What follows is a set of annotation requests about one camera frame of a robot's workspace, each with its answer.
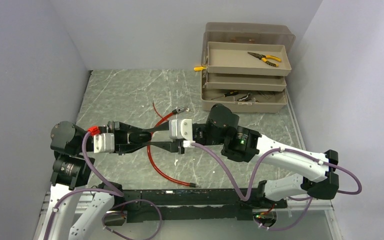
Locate tools in bottom tray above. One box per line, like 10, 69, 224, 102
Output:
211, 90, 275, 103

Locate beige tiered toolbox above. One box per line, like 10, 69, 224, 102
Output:
199, 22, 296, 113

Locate yellow handled screwdriver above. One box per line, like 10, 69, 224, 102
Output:
193, 66, 207, 72

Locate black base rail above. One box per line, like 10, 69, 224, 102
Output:
111, 188, 288, 223

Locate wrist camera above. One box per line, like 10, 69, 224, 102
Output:
87, 126, 115, 154
168, 118, 195, 148

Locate yellow handled pliers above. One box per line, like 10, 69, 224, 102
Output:
247, 51, 282, 68

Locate silver key bunch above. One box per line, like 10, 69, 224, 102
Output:
182, 107, 194, 113

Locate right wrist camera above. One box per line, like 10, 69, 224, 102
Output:
168, 118, 195, 148

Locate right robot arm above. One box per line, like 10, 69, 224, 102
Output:
153, 104, 339, 208

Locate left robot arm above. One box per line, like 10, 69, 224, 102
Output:
39, 121, 152, 240

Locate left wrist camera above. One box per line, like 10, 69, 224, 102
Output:
87, 126, 115, 154

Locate small black padlock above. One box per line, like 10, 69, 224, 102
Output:
128, 131, 152, 144

